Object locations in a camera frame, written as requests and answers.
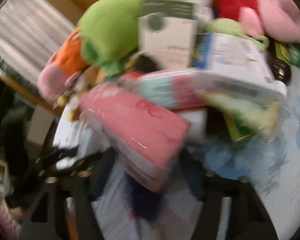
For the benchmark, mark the large pink pig plush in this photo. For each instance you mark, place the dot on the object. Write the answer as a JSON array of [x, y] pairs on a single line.
[[63, 67]]

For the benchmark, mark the red dress pig plush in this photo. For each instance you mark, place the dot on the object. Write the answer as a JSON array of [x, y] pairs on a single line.
[[279, 19]]

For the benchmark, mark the large green plush toy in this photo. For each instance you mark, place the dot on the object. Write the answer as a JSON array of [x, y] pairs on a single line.
[[109, 33]]

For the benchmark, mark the pink tissue pack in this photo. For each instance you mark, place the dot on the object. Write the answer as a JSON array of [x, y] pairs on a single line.
[[146, 136]]

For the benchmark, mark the brown glass medicine bottle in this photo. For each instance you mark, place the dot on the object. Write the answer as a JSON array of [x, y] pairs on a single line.
[[279, 61]]

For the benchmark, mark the white green carton box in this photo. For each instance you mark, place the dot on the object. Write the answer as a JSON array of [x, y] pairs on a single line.
[[167, 32]]

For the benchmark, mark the white curtain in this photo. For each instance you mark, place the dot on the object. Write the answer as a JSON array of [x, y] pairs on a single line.
[[30, 32]]

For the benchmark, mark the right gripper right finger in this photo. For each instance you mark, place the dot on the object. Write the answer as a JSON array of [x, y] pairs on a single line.
[[247, 216]]

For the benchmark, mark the brown bear plush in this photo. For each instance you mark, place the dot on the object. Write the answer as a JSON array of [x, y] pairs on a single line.
[[82, 84]]

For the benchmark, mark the green medicine box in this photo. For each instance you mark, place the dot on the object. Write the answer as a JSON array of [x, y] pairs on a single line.
[[259, 118]]

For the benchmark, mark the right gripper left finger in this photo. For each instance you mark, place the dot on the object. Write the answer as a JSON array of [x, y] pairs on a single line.
[[46, 217]]

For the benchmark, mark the small green frog plush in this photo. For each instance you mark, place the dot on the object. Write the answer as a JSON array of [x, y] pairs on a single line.
[[234, 28]]

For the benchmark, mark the pink white medicine box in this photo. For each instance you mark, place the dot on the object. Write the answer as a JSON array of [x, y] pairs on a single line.
[[171, 89]]

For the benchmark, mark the blue white medicine box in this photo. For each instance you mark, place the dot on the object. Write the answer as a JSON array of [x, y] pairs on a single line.
[[234, 66]]

